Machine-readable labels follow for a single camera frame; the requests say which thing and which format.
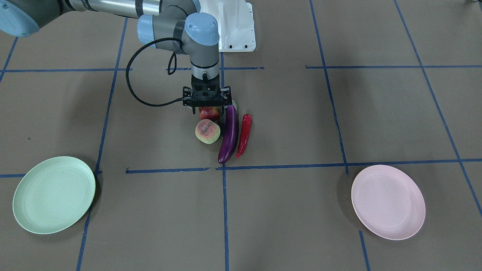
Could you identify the purple eggplant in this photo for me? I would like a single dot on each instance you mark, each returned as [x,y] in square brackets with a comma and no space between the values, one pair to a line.
[231,134]

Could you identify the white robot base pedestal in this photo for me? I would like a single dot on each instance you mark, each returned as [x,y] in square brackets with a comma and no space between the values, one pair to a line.
[236,26]

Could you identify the red pomegranate fruit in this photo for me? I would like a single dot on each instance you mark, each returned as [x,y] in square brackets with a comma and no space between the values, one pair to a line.
[210,113]

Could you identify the light green plate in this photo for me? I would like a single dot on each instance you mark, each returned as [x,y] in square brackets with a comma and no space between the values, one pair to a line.
[54,195]

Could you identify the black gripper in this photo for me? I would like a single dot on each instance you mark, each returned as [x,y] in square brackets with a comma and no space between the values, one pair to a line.
[227,93]

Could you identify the pink green peach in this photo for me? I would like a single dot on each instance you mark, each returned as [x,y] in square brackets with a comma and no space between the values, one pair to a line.
[207,131]

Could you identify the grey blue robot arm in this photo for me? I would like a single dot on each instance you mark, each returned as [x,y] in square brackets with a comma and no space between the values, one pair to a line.
[178,26]

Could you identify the red chili pepper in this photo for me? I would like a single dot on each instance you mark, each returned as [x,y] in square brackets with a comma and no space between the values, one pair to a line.
[245,133]

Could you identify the pink plate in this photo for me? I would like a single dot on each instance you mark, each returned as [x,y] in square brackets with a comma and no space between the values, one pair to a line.
[388,202]

